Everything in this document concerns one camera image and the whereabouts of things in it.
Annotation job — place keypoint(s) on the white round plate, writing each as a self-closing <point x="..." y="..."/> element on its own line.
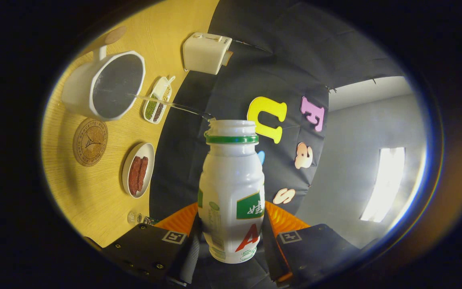
<point x="146" y="152"/>

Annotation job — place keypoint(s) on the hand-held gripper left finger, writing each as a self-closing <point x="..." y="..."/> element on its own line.
<point x="146" y="251"/>

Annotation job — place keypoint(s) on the clear plastic water bottle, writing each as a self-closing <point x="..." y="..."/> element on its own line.
<point x="134" y="218"/>

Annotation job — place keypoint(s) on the cream toaster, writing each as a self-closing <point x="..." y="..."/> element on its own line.
<point x="205" y="54"/>

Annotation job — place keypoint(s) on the white divided dish with beans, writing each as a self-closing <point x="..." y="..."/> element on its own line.
<point x="155" y="104"/>

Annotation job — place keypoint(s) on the wooden table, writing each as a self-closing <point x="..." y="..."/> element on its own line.
<point x="94" y="200"/>

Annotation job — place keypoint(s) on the toast slice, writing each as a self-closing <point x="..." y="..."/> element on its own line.
<point x="228" y="58"/>

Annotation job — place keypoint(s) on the white juice bottle green label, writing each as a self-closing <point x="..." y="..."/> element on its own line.
<point x="231" y="180"/>

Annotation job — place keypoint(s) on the red sausage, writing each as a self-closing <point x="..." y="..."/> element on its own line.
<point x="134" y="176"/>
<point x="143" y="172"/>

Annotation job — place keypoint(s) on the bright ceiling light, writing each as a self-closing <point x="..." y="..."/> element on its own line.
<point x="383" y="184"/>

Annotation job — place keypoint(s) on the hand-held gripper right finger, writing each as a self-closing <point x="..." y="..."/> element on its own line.
<point x="315" y="251"/>

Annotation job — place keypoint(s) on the round cork coaster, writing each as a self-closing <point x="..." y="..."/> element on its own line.
<point x="90" y="142"/>

